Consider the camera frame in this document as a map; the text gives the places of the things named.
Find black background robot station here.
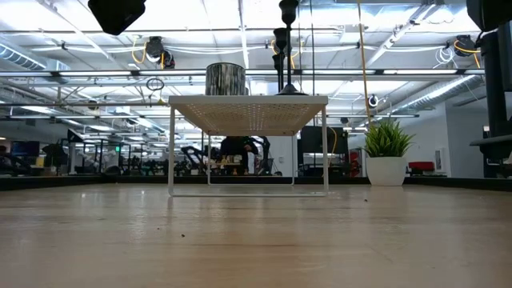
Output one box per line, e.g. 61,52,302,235
179,135,277,177

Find glass jar candle brown label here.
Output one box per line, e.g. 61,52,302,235
205,62,247,97

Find black coiled hanging cable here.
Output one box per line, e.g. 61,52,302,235
145,77,166,92

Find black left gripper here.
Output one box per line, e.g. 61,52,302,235
87,0,147,36

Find yellow hanging cord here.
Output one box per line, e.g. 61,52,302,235
356,0,372,126

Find white perforated metal shelf riser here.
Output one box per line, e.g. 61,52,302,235
167,94,330,198

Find black ceiling cable reel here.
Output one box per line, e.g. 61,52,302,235
131,35,177,70
453,34,482,70

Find red seat cushion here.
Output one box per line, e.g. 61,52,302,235
408,161,436,174

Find black monitor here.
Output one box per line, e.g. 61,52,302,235
300,126,349,155

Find green plant in white pot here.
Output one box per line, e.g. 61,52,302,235
362,118,416,187

